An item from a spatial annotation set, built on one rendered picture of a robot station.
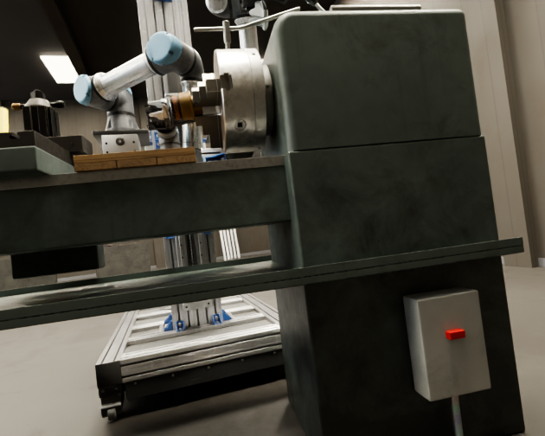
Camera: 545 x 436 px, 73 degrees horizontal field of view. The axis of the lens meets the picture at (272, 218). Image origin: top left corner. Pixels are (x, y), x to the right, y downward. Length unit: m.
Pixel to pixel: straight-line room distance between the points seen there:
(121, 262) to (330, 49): 7.32
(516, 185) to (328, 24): 3.43
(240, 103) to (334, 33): 0.32
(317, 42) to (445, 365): 0.92
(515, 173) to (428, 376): 3.44
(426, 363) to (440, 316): 0.12
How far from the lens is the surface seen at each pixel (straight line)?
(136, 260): 8.14
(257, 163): 1.03
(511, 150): 4.37
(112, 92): 1.72
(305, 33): 1.13
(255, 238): 10.95
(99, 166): 1.04
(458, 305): 1.10
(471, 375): 1.16
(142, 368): 1.66
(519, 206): 4.35
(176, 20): 2.23
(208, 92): 1.12
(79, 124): 11.32
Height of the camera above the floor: 0.66
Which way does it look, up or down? 2 degrees up
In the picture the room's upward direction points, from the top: 7 degrees counter-clockwise
